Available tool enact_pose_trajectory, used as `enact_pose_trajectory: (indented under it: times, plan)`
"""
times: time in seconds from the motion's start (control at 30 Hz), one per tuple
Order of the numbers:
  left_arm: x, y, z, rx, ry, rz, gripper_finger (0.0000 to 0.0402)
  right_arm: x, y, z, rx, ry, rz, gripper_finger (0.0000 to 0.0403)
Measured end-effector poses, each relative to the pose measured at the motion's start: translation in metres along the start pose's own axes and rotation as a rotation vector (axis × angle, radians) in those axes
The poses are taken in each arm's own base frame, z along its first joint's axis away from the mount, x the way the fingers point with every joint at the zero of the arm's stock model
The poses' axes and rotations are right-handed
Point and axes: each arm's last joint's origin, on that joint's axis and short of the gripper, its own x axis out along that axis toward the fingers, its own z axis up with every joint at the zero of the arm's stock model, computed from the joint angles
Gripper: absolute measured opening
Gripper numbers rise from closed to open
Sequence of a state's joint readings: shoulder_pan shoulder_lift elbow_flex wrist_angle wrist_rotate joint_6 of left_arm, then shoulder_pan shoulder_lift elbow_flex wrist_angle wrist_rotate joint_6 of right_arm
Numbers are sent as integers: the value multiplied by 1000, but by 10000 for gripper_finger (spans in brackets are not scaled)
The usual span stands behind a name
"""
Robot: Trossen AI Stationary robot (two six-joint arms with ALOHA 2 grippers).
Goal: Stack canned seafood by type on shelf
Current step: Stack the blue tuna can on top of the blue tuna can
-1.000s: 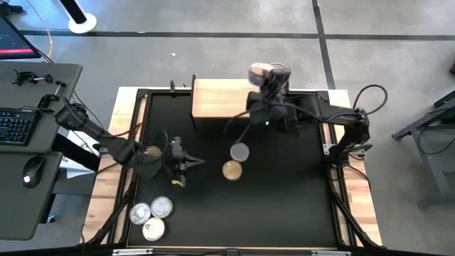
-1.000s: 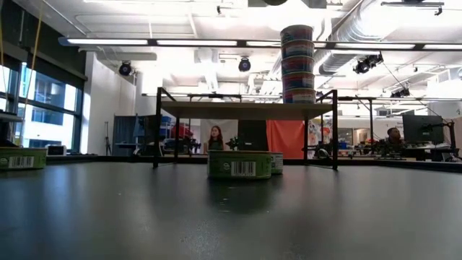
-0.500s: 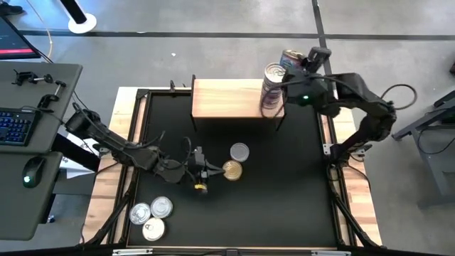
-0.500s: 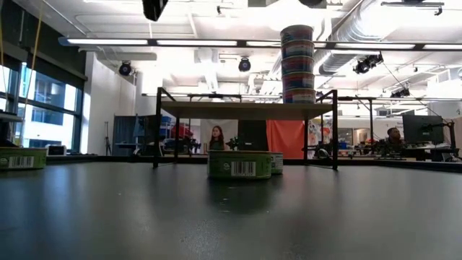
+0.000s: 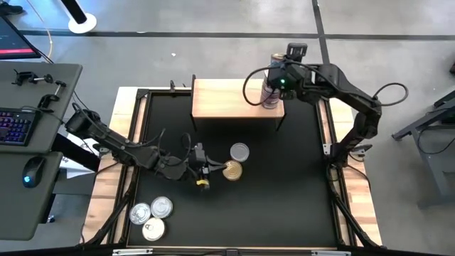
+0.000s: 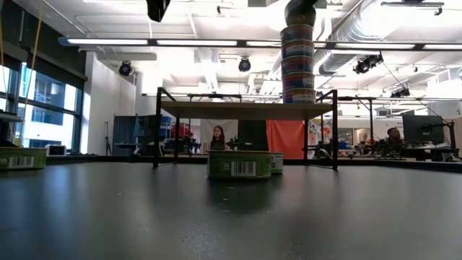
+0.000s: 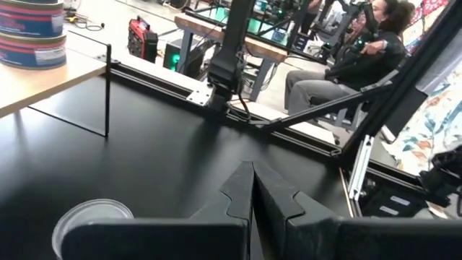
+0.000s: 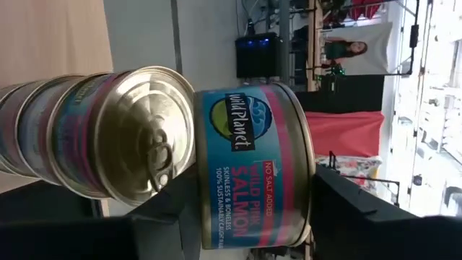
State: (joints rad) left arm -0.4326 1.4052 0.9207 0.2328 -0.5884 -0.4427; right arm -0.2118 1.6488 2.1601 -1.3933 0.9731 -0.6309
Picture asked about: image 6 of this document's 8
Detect green tuna can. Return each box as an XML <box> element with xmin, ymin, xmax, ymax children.
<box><xmin>269</xmin><ymin>152</ymin><xmax>284</xmax><ymax>176</ymax></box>
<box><xmin>206</xmin><ymin>149</ymin><xmax>273</xmax><ymax>181</ymax></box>
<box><xmin>0</xmin><ymin>146</ymin><xmax>48</xmax><ymax>171</ymax></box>

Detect long linear ceiling light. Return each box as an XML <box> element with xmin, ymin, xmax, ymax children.
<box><xmin>57</xmin><ymin>36</ymin><xmax>462</xmax><ymax>51</ymax></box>

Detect blue storage bins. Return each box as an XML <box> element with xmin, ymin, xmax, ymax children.
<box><xmin>160</xmin><ymin>115</ymin><xmax>173</xmax><ymax>140</ymax></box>

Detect red crate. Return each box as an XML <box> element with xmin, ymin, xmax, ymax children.
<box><xmin>170</xmin><ymin>123</ymin><xmax>193</xmax><ymax>140</ymax></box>

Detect dark blue partition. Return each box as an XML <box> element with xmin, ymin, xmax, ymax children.
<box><xmin>113</xmin><ymin>115</ymin><xmax>138</xmax><ymax>145</ymax></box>

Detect white sheet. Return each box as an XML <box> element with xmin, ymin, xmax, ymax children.
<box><xmin>200</xmin><ymin>120</ymin><xmax>239</xmax><ymax>152</ymax></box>

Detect person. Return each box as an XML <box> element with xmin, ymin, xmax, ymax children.
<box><xmin>384</xmin><ymin>126</ymin><xmax>404</xmax><ymax>145</ymax></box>
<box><xmin>210</xmin><ymin>125</ymin><xmax>227</xmax><ymax>151</ymax></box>

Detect black panel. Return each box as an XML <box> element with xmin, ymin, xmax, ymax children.
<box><xmin>237</xmin><ymin>120</ymin><xmax>269</xmax><ymax>152</ymax></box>

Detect orange cloth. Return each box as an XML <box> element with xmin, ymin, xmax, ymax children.
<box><xmin>266</xmin><ymin>120</ymin><xmax>306</xmax><ymax>160</ymax></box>

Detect grey ledge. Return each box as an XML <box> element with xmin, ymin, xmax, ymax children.
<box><xmin>0</xmin><ymin>110</ymin><xmax>25</xmax><ymax>124</ymax></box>

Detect black track light cluster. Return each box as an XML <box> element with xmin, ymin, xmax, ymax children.
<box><xmin>352</xmin><ymin>53</ymin><xmax>385</xmax><ymax>75</ymax></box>

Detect small black track light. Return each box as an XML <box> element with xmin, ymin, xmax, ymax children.
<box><xmin>389</xmin><ymin>87</ymin><xmax>411</xmax><ymax>99</ymax></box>

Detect black computer monitor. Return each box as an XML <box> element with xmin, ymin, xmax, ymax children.
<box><xmin>402</xmin><ymin>115</ymin><xmax>445</xmax><ymax>145</ymax></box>

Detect cluttered desk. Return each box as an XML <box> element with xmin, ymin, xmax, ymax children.
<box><xmin>366</xmin><ymin>144</ymin><xmax>461</xmax><ymax>163</ymax></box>

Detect wooden shelf black metal frame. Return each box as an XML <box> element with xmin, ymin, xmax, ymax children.
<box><xmin>153</xmin><ymin>87</ymin><xmax>339</xmax><ymax>170</ymax></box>

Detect yellow cord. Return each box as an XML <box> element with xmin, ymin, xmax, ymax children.
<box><xmin>17</xmin><ymin>0</ymin><xmax>45</xmax><ymax>147</ymax></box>

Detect large window black frame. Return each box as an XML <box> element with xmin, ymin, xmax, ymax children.
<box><xmin>0</xmin><ymin>61</ymin><xmax>86</xmax><ymax>152</ymax></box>

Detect silver ventilation duct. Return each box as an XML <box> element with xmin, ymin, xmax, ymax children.
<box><xmin>313</xmin><ymin>0</ymin><xmax>398</xmax><ymax>76</ymax></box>

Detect black metal pole frame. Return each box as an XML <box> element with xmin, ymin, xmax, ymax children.
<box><xmin>337</xmin><ymin>95</ymin><xmax>440</xmax><ymax>155</ymax></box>

